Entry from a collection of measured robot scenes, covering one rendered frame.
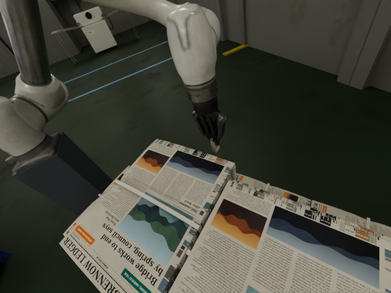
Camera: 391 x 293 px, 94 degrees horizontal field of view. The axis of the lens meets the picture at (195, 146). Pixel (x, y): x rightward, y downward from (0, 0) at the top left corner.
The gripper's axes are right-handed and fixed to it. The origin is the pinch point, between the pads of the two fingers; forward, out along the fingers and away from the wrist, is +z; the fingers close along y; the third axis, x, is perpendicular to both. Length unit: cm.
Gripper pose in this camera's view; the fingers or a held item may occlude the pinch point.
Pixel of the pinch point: (214, 143)
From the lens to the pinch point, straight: 67.1
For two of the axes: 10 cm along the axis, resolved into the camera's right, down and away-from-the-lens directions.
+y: 8.2, 2.5, -5.2
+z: 2.4, 6.8, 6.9
